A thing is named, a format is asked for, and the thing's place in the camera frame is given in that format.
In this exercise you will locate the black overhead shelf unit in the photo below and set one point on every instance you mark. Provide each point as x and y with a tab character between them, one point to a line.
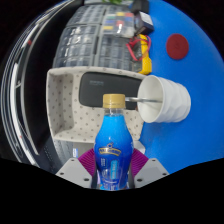
30	100

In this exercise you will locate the flat black case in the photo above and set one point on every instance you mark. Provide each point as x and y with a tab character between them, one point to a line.
140	6

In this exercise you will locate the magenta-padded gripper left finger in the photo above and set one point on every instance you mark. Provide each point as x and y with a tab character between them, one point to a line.
75	170

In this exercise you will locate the dark grey upright box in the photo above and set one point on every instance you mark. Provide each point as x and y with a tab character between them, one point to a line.
83	146

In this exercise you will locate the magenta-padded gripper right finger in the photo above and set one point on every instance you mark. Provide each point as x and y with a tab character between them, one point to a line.
150	170

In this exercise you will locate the flat round red coaster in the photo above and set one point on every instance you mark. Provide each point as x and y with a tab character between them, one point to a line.
177	46

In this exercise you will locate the blue drink bottle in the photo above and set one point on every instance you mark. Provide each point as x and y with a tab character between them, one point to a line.
113	140

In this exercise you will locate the white ribbed cup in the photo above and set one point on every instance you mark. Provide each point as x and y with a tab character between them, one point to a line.
173	100

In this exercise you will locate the black box with white label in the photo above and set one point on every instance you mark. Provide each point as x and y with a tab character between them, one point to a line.
146	21

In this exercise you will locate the clear organizer with coloured parts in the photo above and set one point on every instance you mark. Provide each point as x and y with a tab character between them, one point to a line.
118	23

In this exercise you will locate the black zip case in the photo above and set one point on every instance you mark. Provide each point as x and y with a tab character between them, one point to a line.
106	86

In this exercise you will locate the metal spoon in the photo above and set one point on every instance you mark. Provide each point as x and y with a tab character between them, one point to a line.
143	99

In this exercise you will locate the beige dotted storage tray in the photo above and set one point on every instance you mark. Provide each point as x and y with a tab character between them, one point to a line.
66	113

